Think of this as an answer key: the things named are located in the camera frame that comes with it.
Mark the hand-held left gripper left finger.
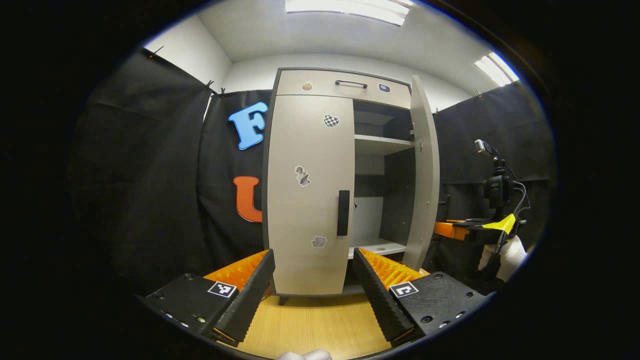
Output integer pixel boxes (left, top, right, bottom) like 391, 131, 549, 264
135, 249, 276, 347

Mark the grey cabinet drawer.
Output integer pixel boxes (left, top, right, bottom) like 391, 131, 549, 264
276, 70, 412, 110

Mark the long ceiling light panel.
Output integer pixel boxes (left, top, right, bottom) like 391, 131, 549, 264
284, 0, 416, 27

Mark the grey cabinet door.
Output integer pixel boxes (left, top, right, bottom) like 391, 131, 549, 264
266, 94, 356, 297
402, 75, 441, 272

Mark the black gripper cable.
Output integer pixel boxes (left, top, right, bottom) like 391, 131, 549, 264
492, 159, 532, 261

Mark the small ceiling light panel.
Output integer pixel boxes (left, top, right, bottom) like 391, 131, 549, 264
473, 51, 521, 88

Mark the grey double-door shoe cabinet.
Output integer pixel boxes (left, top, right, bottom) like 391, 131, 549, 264
262, 67, 441, 306

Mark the light grey cabinet shelf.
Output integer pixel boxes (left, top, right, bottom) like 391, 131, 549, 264
354, 134, 416, 157
348, 237, 408, 260

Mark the black backdrop cloth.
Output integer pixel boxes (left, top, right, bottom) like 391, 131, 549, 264
70, 47, 556, 296

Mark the black door handle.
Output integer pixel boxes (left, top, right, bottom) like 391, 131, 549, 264
336, 190, 351, 237

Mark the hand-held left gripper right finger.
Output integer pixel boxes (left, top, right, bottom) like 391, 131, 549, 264
353, 247, 493, 347

